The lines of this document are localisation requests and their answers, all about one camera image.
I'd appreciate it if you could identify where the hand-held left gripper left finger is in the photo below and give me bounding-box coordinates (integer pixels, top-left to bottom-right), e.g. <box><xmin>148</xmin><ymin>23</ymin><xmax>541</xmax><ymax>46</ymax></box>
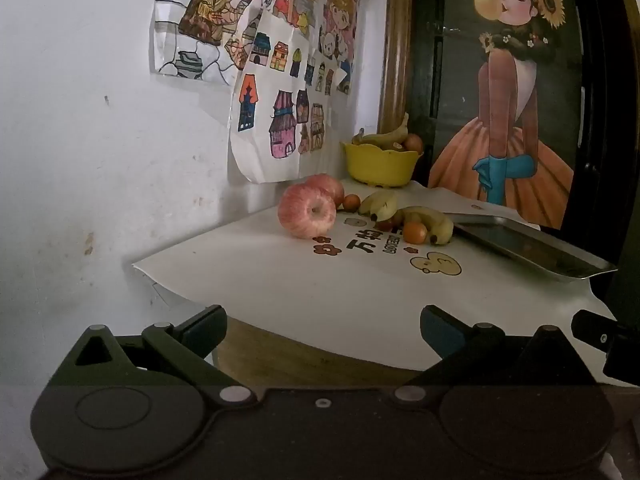
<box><xmin>50</xmin><ymin>304</ymin><xmax>253</xmax><ymax>406</ymax></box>

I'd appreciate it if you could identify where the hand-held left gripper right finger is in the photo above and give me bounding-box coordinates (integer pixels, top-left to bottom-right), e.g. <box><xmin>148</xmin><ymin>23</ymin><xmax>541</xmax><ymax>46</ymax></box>
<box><xmin>395</xmin><ymin>305</ymin><xmax>598</xmax><ymax>406</ymax></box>

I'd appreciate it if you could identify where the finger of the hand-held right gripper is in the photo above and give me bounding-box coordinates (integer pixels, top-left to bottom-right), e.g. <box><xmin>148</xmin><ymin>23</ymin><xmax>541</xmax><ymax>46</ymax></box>
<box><xmin>571</xmin><ymin>310</ymin><xmax>640</xmax><ymax>386</ymax></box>

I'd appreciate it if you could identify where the metal tray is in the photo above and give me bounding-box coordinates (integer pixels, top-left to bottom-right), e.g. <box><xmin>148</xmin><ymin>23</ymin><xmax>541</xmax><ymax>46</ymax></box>
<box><xmin>442</xmin><ymin>212</ymin><xmax>618</xmax><ymax>280</ymax></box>

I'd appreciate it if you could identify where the red apple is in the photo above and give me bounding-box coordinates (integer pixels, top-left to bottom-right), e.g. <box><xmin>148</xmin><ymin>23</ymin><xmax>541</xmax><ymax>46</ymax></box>
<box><xmin>305</xmin><ymin>173</ymin><xmax>346</xmax><ymax>207</ymax></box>
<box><xmin>277</xmin><ymin>183</ymin><xmax>337</xmax><ymax>239</ymax></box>

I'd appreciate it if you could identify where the white printed table mat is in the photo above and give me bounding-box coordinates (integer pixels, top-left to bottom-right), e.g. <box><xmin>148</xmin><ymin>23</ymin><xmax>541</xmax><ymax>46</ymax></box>
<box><xmin>131</xmin><ymin>175</ymin><xmax>618</xmax><ymax>376</ymax></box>

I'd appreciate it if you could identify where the yellow plastic bowl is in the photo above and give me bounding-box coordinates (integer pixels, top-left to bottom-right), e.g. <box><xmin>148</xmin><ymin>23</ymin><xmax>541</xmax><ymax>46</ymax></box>
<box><xmin>341</xmin><ymin>141</ymin><xmax>421</xmax><ymax>188</ymax></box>

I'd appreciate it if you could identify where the coloured houses drawing paper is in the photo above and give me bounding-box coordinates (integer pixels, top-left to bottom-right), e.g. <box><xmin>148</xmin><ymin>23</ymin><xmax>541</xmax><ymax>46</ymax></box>
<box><xmin>229</xmin><ymin>10</ymin><xmax>351</xmax><ymax>184</ymax></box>

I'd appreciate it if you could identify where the greenish yellow banana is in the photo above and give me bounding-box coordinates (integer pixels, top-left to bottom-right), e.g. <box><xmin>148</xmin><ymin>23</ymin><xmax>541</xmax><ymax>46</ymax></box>
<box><xmin>351</xmin><ymin>112</ymin><xmax>410</xmax><ymax>150</ymax></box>

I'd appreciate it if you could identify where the coloured figure drawing paper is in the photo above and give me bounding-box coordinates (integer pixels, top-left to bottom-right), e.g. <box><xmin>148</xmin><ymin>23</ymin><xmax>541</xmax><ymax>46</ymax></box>
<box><xmin>152</xmin><ymin>0</ymin><xmax>283</xmax><ymax>85</ymax></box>

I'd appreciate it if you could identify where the orange dress girl wall poster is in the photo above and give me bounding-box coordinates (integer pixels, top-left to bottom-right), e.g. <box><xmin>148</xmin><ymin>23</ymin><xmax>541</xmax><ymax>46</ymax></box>
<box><xmin>427</xmin><ymin>0</ymin><xmax>586</xmax><ymax>231</ymax></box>

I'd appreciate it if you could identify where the brown wooden frame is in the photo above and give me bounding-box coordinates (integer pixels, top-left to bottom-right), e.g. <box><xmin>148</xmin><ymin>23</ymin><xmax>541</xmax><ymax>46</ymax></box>
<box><xmin>377</xmin><ymin>0</ymin><xmax>418</xmax><ymax>133</ymax></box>

